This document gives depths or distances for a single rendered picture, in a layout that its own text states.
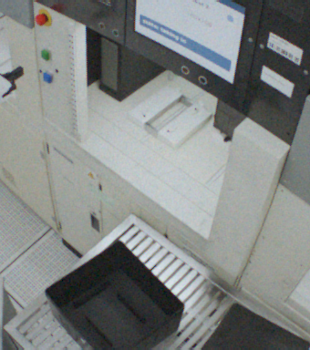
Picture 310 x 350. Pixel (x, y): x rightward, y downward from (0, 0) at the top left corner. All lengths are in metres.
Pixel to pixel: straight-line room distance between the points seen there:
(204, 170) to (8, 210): 1.29
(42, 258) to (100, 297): 1.00
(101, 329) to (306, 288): 0.62
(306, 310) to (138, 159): 0.75
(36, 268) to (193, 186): 1.09
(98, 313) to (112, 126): 0.66
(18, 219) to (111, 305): 1.22
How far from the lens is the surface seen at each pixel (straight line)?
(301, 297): 1.55
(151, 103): 1.88
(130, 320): 1.55
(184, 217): 1.62
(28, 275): 2.51
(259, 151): 1.12
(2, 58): 2.22
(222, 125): 1.73
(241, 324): 1.48
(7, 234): 2.65
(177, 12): 1.13
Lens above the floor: 2.20
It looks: 53 degrees down
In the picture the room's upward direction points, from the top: 5 degrees clockwise
